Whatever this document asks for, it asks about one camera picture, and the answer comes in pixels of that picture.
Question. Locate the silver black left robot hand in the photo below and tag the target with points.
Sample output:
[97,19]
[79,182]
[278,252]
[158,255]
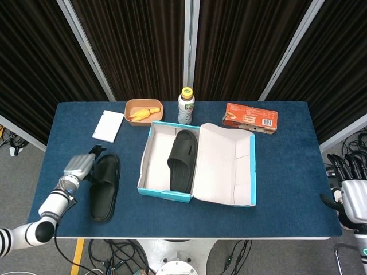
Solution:
[78,166]

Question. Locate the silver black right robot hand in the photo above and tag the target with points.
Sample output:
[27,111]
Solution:
[355,197]

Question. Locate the black rubber slipper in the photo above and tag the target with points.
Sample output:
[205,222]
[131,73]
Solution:
[183,160]
[104,197]

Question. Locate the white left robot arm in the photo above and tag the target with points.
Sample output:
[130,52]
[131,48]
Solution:
[51,204]

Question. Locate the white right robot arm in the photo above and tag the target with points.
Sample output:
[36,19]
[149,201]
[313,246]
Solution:
[362,243]

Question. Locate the light blue cardboard shoe box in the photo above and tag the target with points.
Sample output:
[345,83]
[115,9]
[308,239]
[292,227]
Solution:
[223,172]

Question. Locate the white flat notebook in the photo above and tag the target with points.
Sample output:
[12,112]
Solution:
[107,126]

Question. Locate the chrome chair leg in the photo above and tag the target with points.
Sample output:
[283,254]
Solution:
[338,257]

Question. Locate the brown paper bowl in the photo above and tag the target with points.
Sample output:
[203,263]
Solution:
[129,120]

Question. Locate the yellow rubber chicken toy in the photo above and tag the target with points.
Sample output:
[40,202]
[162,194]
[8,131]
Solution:
[142,113]

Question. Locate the yellow floor tape strip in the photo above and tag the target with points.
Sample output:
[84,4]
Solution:
[77,257]

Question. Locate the dark pleated curtain panel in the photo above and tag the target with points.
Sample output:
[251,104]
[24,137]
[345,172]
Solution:
[243,48]
[34,63]
[137,48]
[338,63]

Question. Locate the drink bottle with yellow cap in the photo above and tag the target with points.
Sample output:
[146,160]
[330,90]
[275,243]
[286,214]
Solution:
[185,110]

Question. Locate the white robot torso base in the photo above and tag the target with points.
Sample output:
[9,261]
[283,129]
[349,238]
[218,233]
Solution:
[177,252]

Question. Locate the orange cardboard carton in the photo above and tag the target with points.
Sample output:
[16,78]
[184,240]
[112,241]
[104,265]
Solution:
[249,117]

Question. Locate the blue table cover cloth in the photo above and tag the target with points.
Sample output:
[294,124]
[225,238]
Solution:
[200,220]

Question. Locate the grey aluminium partition post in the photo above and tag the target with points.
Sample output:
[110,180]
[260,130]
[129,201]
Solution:
[191,43]
[344,133]
[292,48]
[86,48]
[23,133]

